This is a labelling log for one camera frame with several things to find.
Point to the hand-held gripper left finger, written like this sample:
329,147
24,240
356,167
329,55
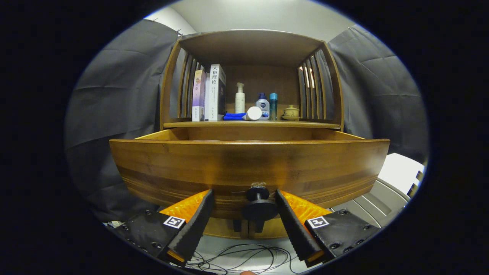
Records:
196,225

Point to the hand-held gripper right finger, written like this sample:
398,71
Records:
292,225

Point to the wooden drawer with black knob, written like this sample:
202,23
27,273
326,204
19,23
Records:
229,164

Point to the white green tube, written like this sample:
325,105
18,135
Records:
254,113

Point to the wooden cabinet door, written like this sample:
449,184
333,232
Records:
273,231
221,229

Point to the wooden countertop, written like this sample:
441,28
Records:
298,124

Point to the wooden cabinet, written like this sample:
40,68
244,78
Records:
252,46

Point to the tan lidded teacup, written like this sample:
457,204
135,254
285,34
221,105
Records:
291,112

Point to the blue folded cloth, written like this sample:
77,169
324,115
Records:
233,116

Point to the teal bottle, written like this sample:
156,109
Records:
273,107

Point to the white bottle with blue cap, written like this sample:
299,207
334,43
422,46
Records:
263,102

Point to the purple book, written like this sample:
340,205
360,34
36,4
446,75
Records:
198,95

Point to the thick white book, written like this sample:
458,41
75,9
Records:
212,95

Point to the white pump bottle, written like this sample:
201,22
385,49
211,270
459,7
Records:
240,101

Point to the black backdrop cloth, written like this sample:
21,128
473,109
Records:
114,95

